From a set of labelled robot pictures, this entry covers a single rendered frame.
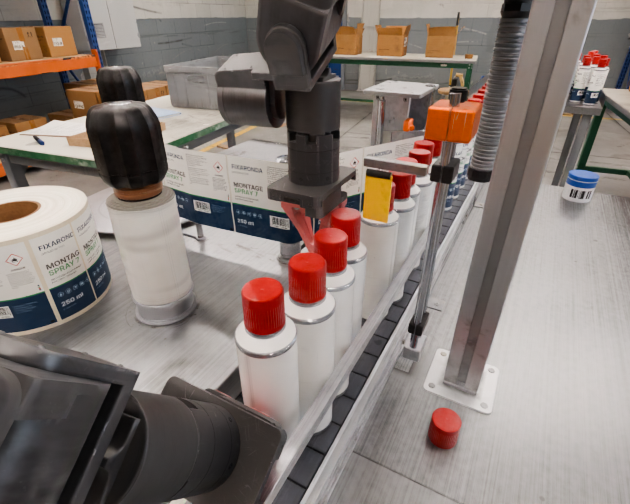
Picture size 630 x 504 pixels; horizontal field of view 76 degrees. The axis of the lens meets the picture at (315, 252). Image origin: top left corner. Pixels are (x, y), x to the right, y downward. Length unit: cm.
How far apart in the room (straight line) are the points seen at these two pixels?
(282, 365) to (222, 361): 22
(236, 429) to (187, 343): 30
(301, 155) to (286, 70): 9
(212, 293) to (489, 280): 41
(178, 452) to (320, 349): 18
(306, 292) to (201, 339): 27
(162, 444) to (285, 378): 15
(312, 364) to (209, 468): 15
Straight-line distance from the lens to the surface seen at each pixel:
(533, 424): 60
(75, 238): 66
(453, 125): 40
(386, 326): 59
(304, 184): 44
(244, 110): 45
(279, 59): 37
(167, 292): 59
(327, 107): 42
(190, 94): 250
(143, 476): 22
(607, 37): 813
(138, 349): 60
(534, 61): 42
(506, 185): 44
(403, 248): 59
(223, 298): 65
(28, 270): 65
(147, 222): 54
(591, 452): 61
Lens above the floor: 127
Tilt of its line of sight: 31 degrees down
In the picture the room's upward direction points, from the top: straight up
